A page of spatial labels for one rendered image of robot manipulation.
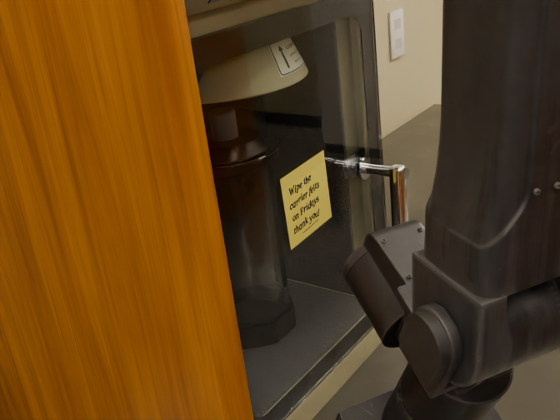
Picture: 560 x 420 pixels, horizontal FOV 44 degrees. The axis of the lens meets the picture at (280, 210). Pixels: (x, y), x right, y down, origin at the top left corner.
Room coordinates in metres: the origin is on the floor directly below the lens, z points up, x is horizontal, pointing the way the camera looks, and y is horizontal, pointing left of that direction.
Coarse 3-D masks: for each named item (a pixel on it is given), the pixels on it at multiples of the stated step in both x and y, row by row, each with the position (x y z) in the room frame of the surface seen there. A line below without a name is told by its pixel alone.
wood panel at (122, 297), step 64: (0, 0) 0.48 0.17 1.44; (64, 0) 0.44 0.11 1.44; (128, 0) 0.41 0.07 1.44; (0, 64) 0.50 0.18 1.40; (64, 64) 0.45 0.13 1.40; (128, 64) 0.41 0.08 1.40; (192, 64) 0.42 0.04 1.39; (0, 128) 0.51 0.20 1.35; (64, 128) 0.46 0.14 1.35; (128, 128) 0.42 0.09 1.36; (192, 128) 0.41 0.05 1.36; (0, 192) 0.53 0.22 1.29; (64, 192) 0.47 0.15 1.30; (128, 192) 0.43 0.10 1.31; (192, 192) 0.40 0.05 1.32; (0, 256) 0.55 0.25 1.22; (64, 256) 0.49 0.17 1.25; (128, 256) 0.44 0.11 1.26; (192, 256) 0.40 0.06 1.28; (0, 320) 0.57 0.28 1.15; (64, 320) 0.50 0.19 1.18; (128, 320) 0.45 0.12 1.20; (192, 320) 0.40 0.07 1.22; (0, 384) 0.60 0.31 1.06; (64, 384) 0.52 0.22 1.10; (128, 384) 0.46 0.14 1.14; (192, 384) 0.41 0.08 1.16
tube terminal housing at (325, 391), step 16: (256, 0) 0.62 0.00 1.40; (272, 0) 0.63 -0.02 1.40; (288, 0) 0.65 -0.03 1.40; (304, 0) 0.67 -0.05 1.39; (192, 16) 0.55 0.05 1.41; (208, 16) 0.57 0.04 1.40; (224, 16) 0.58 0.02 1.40; (240, 16) 0.60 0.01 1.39; (256, 16) 0.61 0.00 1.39; (192, 32) 0.55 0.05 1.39; (208, 32) 0.56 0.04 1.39; (368, 336) 0.73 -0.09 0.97; (352, 352) 0.70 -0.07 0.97; (368, 352) 0.72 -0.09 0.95; (336, 368) 0.67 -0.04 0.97; (352, 368) 0.69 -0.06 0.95; (320, 384) 0.64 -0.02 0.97; (336, 384) 0.66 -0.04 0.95; (304, 400) 0.61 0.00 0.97; (320, 400) 0.64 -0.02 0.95; (288, 416) 0.59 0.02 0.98; (304, 416) 0.61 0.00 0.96
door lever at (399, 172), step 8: (368, 160) 0.72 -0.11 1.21; (360, 168) 0.70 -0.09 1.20; (368, 168) 0.71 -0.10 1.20; (376, 168) 0.70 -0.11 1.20; (384, 168) 0.69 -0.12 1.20; (392, 168) 0.69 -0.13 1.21; (400, 168) 0.68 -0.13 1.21; (360, 176) 0.70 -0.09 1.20; (368, 176) 0.72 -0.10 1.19; (384, 176) 0.69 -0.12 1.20; (392, 176) 0.68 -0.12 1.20; (400, 176) 0.68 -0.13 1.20; (392, 184) 0.68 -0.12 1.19; (400, 184) 0.68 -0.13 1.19; (392, 192) 0.68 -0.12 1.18; (400, 192) 0.68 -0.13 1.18; (392, 200) 0.68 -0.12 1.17; (400, 200) 0.68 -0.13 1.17; (392, 208) 0.68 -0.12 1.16; (400, 208) 0.68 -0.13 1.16; (392, 216) 0.69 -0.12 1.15; (400, 216) 0.68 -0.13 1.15; (392, 224) 0.69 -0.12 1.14
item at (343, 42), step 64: (320, 0) 0.68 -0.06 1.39; (256, 64) 0.59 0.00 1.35; (320, 64) 0.66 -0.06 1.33; (256, 128) 0.58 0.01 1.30; (320, 128) 0.66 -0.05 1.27; (256, 192) 0.57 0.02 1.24; (384, 192) 0.75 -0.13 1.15; (256, 256) 0.56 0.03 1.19; (320, 256) 0.64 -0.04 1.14; (256, 320) 0.55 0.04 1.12; (320, 320) 0.63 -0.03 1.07; (256, 384) 0.54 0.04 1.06
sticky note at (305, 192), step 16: (320, 160) 0.65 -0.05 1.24; (288, 176) 0.61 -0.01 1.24; (304, 176) 0.63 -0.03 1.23; (320, 176) 0.65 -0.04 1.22; (288, 192) 0.61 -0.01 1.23; (304, 192) 0.63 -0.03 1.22; (320, 192) 0.65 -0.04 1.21; (288, 208) 0.60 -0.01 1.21; (304, 208) 0.62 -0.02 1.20; (320, 208) 0.64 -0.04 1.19; (288, 224) 0.60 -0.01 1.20; (304, 224) 0.62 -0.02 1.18; (320, 224) 0.64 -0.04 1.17
